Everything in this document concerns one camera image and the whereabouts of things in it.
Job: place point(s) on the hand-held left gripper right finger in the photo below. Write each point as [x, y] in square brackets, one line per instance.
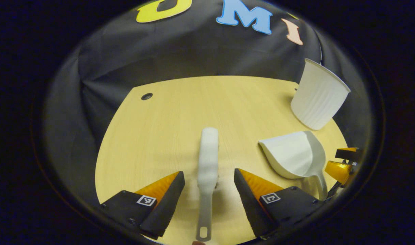
[248, 204]

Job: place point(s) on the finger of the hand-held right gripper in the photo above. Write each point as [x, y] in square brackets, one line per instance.
[348, 154]
[340, 172]

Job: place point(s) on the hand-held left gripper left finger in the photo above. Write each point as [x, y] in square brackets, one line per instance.
[163, 207]

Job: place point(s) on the white plastic dustpan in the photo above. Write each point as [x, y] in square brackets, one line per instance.
[292, 153]

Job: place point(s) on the small white broom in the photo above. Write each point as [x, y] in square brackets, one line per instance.
[208, 160]

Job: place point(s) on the white ribbed garbage bin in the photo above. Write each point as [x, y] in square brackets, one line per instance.
[319, 95]

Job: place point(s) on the black backdrop cloth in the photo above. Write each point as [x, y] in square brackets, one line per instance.
[142, 51]

